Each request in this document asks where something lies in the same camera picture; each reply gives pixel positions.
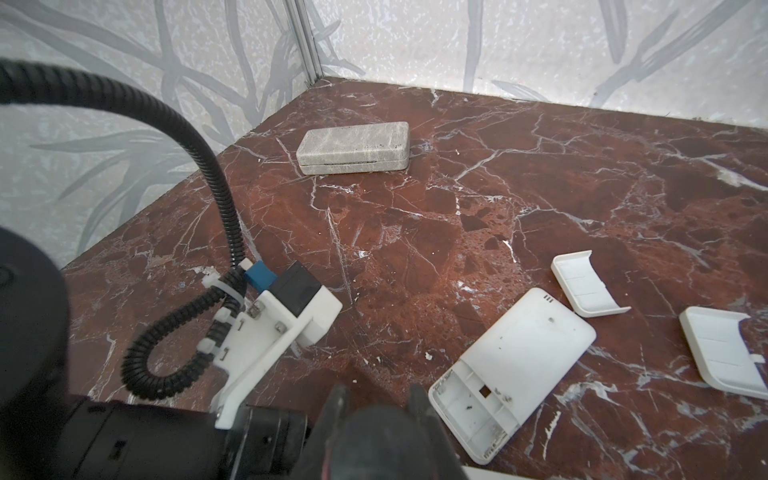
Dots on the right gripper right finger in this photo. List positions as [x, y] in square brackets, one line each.
[443, 459]

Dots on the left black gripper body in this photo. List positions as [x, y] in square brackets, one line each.
[265, 442]

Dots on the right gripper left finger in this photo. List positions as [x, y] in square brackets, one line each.
[312, 462]

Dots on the white remote control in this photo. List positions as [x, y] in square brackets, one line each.
[504, 376]
[474, 473]

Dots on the white battery cover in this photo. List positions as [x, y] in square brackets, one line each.
[585, 291]
[720, 352]

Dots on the grey glasses case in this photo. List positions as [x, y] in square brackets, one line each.
[355, 149]

